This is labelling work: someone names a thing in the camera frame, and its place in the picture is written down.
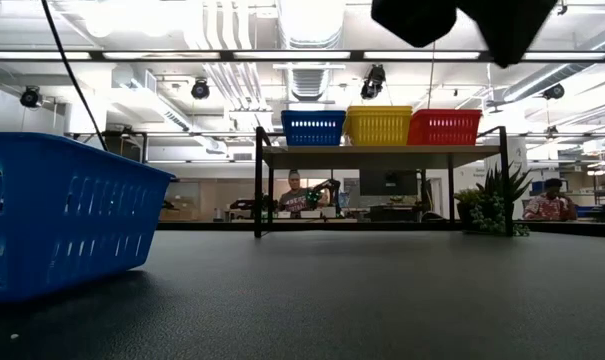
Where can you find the brown cardboard box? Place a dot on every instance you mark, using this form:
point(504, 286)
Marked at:
point(174, 212)

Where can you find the silver spiral air duct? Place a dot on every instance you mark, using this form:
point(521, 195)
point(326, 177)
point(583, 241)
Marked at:
point(308, 85)

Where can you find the white ceiling pipe bundle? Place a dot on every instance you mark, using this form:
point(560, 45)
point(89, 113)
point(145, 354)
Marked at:
point(232, 75)

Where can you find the small leafy potted plant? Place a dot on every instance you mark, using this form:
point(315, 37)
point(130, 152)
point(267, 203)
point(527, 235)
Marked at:
point(466, 196)

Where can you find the black framed ceiling light bar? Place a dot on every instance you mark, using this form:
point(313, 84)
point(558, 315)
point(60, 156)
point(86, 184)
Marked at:
point(292, 55)

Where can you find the grey diagonal ceiling duct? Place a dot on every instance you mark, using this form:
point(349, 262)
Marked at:
point(547, 77)

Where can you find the wooden shelf with black legs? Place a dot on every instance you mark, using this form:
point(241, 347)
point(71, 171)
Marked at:
point(332, 157)

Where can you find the black monitor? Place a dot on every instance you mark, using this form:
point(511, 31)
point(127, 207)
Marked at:
point(388, 182)

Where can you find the spiky green potted plant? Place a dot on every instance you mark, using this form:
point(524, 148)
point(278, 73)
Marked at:
point(502, 187)

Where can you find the person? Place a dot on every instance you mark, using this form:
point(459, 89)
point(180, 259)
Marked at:
point(294, 200)
point(549, 207)

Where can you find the black table mat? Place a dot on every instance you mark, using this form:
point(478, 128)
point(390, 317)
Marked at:
point(302, 310)

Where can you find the large white round duct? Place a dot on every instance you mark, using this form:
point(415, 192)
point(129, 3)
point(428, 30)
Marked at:
point(312, 20)

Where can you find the black ceiling spotlight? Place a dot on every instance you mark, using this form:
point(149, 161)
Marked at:
point(372, 82)
point(553, 91)
point(30, 97)
point(200, 90)

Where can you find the black background robot arm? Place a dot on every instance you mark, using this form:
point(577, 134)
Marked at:
point(329, 186)
point(247, 204)

